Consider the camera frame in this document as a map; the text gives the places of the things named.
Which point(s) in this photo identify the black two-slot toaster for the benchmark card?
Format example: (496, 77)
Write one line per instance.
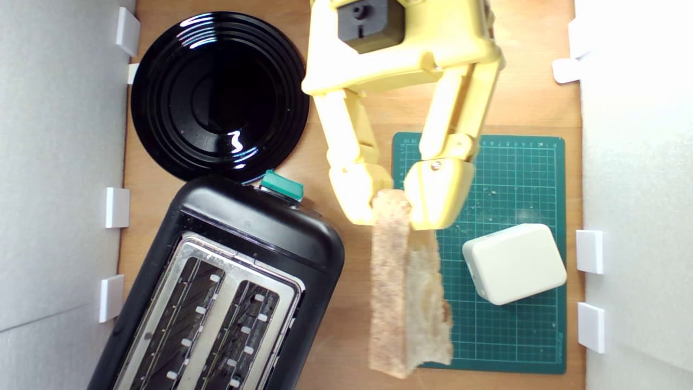
(254, 222)

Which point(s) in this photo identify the green cutting mat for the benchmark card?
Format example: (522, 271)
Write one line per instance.
(514, 336)

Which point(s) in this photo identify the brown bread slice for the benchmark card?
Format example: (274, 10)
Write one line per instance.
(390, 281)

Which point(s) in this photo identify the black plate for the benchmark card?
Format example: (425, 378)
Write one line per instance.
(216, 97)

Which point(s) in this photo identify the green toaster lever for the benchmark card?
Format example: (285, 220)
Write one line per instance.
(281, 185)

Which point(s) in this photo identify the white block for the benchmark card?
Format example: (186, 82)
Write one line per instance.
(514, 265)

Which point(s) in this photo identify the white wall clip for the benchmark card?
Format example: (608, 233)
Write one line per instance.
(117, 207)
(567, 70)
(128, 31)
(111, 298)
(591, 327)
(133, 73)
(589, 252)

